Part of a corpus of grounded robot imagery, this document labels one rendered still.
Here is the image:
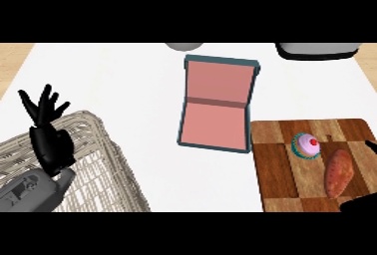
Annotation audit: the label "orange sweet potato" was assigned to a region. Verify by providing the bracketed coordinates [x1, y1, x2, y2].
[322, 148, 355, 200]

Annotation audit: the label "pink frosted cupcake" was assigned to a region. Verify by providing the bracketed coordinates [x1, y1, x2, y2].
[289, 131, 322, 160]

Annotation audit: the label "pale wire basket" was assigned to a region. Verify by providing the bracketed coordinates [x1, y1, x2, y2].
[0, 110, 152, 213]

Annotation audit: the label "teal box with pink inside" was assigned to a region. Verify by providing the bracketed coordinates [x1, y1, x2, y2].
[176, 54, 261, 154]

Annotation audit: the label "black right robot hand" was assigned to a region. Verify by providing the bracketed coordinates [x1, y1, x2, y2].
[338, 139, 377, 213]

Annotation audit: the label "checkered wooden cutting board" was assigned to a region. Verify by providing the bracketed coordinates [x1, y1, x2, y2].
[248, 118, 377, 213]

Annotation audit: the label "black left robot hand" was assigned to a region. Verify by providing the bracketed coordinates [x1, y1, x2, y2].
[17, 84, 78, 178]

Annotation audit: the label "grey round object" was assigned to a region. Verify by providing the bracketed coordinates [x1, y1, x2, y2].
[164, 43, 204, 52]

